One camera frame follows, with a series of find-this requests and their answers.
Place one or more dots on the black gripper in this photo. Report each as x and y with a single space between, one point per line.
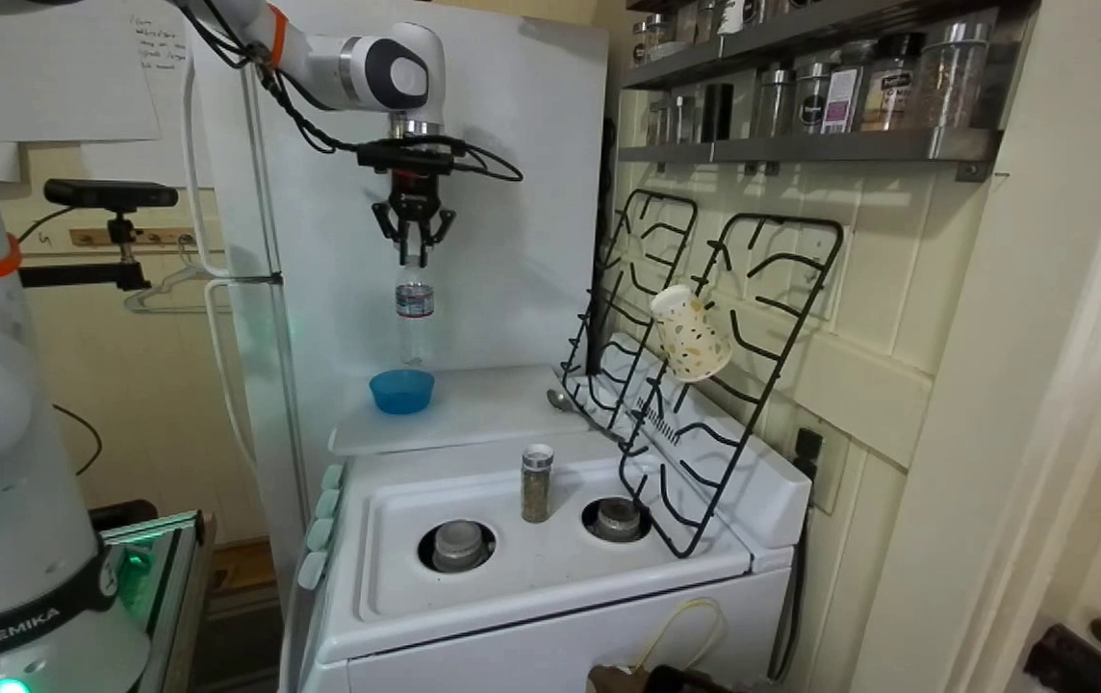
414 193

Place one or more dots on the clear plastic water bottle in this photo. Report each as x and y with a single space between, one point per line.
414 315

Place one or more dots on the blue bowl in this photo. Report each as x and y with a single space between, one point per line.
403 395

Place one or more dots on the white refrigerator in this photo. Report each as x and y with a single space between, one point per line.
535 193

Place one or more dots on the black stove grate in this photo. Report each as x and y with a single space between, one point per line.
601 284
755 386

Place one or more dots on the white stove knob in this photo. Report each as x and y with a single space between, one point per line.
311 570
328 475
317 534
322 504

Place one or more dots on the glass spice jar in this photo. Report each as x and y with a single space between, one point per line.
840 98
695 117
807 102
889 85
962 74
774 102

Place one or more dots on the dark spice jar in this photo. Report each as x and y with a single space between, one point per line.
734 107

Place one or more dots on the white gas stove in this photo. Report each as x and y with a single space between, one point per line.
535 581

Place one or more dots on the metal spice shelf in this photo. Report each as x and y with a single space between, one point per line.
823 151
823 34

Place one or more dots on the metal robot cart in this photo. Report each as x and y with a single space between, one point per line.
159 590

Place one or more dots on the white door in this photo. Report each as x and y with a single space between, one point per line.
1092 386

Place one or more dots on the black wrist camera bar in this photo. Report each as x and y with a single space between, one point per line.
409 157

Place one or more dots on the wall power strip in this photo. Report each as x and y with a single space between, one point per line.
127 235

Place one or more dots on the black camera on stand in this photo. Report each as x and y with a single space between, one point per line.
110 193

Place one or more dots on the dark wall outlet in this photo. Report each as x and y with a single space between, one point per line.
811 451

